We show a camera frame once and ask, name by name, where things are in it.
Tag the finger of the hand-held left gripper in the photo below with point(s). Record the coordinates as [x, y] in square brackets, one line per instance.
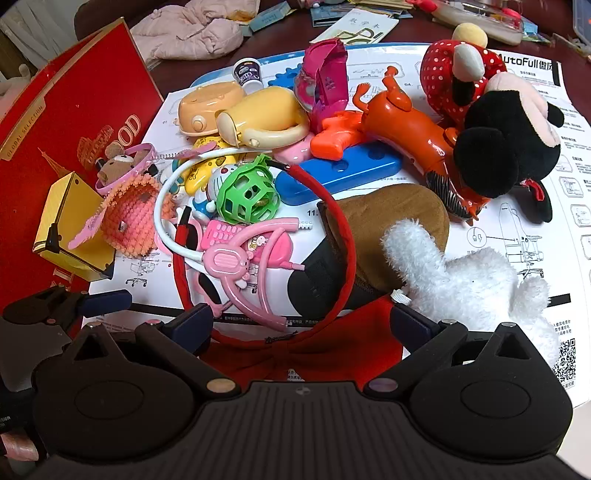
[108, 301]

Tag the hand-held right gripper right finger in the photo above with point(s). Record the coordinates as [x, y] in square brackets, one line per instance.
[408, 324]

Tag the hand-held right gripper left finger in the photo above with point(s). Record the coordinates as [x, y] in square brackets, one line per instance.
[199, 321]

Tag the white plush toy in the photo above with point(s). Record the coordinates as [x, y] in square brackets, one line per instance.
[466, 286]

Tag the red headband with bow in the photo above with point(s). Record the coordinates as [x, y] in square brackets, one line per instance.
[300, 355]

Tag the blue robot cat figure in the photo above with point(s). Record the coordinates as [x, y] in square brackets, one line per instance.
[213, 191]

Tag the red gift box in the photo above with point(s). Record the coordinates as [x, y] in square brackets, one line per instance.
[69, 115]

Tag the pink beaded wing piece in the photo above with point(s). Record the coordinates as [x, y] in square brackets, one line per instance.
[87, 233]

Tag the orange pink beaded basket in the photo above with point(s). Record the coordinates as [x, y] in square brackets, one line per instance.
[134, 217]

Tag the gold cardboard box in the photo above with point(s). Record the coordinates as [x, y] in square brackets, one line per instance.
[69, 221]

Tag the pink toy phone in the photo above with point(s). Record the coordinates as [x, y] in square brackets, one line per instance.
[217, 233]

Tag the white headband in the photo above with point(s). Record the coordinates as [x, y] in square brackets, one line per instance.
[159, 217]

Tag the brown plush pouch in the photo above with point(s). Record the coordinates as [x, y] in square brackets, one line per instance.
[392, 217]

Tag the pink hoop with bear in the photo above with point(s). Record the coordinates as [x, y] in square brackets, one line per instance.
[117, 168]

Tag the green lattice ball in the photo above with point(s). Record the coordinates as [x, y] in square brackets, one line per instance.
[247, 194]

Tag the white instruction sheet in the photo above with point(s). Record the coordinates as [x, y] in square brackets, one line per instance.
[517, 240]

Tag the yellow printed toy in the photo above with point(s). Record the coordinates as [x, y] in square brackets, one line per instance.
[198, 168]

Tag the blue plastic bar with holes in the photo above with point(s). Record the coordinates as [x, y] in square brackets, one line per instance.
[332, 177]

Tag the pink pig toy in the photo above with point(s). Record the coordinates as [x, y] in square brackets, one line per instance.
[295, 152]

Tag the orange toy drill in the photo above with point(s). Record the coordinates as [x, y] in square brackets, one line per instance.
[406, 129]

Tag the mouse plush in polka-dot dress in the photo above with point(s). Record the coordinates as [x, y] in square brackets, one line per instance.
[498, 138]

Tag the peach plastic toy bowl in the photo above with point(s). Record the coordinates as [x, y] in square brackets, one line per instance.
[207, 108]

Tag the small purple white cup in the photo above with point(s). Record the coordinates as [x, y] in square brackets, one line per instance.
[248, 74]

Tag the magenta toy shoe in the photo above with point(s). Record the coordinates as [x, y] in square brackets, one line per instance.
[325, 83]

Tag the blue plastic gear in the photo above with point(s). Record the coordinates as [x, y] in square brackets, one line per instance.
[284, 77]

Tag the pink padded cloth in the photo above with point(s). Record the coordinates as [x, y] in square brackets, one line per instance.
[194, 27]

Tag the white booklet with green print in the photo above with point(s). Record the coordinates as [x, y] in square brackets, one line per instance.
[355, 27]

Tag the teal card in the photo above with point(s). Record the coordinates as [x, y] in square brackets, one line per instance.
[265, 21]

